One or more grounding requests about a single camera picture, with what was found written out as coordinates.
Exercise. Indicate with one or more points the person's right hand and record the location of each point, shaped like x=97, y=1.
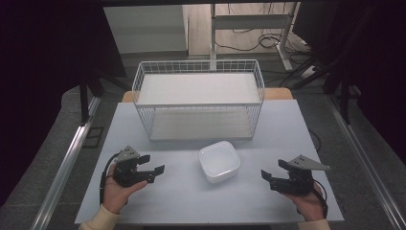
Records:
x=307, y=206

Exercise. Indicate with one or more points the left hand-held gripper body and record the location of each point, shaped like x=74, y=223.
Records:
x=127, y=174

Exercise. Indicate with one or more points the person's left hand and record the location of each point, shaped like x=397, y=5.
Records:
x=117, y=193

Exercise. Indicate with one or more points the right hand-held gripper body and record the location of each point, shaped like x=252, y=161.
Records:
x=298, y=180

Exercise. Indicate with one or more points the white square bowl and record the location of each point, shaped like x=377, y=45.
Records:
x=219, y=162

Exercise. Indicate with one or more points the wooden board under table top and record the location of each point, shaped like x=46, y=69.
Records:
x=278, y=93

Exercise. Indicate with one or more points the white metal desk frame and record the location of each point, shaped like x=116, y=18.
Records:
x=252, y=21

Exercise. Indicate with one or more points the aluminium floor rail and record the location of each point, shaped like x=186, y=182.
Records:
x=65, y=166
x=367, y=159

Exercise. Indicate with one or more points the black metal stand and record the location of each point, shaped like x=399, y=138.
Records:
x=344, y=96
x=84, y=99

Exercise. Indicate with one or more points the black floor grille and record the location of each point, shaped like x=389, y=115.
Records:
x=94, y=136

